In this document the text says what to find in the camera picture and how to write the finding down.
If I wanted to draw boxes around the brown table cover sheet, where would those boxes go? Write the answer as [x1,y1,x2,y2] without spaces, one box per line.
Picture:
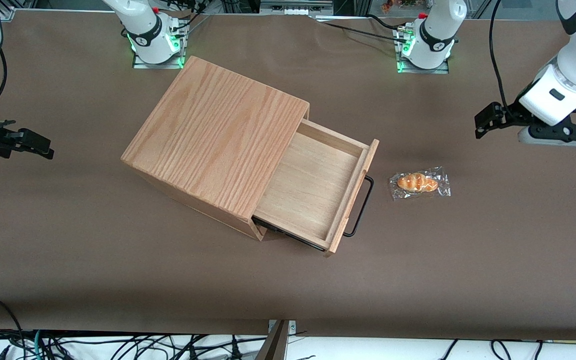
[0,10,576,342]

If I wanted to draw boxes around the black base connector cables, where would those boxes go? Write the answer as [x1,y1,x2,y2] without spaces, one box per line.
[165,0,210,37]

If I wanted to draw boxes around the black metal drawer handle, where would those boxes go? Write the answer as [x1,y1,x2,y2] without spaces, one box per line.
[342,174,375,239]

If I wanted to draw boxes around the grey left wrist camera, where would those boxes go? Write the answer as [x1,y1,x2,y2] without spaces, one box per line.
[517,124,576,148]

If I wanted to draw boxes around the oak wooden drawer cabinet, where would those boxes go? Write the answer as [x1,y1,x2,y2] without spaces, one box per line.
[121,55,311,242]

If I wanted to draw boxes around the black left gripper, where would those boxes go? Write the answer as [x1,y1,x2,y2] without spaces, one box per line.
[474,99,535,140]

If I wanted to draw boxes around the plastic wrapped bread roll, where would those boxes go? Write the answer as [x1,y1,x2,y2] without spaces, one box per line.
[389,166,452,202]

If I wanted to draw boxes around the short black table cable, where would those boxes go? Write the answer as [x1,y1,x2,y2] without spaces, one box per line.
[365,13,407,32]

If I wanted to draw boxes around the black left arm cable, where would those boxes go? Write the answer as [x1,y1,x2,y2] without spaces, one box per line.
[488,0,513,110]

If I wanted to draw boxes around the light wooden drawer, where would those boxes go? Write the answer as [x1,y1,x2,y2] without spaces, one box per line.
[252,118,380,259]

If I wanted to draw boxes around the long black table cable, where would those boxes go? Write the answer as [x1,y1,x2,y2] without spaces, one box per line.
[313,17,409,42]

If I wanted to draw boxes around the grey equipment box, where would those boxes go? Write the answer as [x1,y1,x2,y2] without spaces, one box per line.
[259,0,335,16]

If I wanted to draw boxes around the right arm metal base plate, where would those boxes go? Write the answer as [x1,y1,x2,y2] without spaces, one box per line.
[132,31,187,70]

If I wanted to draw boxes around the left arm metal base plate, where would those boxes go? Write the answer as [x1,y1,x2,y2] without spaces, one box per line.
[395,27,450,75]

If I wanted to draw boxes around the silver bracket with brown strip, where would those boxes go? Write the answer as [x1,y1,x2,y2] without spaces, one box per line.
[255,319,297,360]

